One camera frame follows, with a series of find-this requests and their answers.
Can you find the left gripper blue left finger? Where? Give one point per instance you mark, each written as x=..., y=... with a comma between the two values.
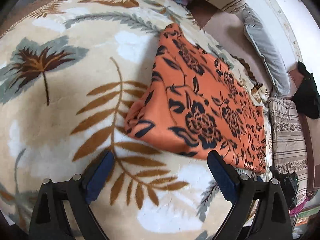
x=49, y=219

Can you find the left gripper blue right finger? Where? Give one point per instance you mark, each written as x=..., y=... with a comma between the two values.
x=259, y=209

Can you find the orange black floral blouse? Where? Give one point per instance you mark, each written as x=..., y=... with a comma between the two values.
x=194, y=105

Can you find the striped floral large pillow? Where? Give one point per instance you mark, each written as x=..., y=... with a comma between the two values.
x=288, y=143

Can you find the pink upholstered headboard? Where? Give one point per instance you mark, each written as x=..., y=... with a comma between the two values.
x=311, y=135

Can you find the grey pillow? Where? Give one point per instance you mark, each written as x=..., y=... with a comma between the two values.
x=258, y=36

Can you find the pink bed sheet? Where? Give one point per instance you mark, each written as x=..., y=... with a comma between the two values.
x=228, y=30

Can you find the cream leaf pattern blanket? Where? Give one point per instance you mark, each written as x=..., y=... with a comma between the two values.
x=70, y=71

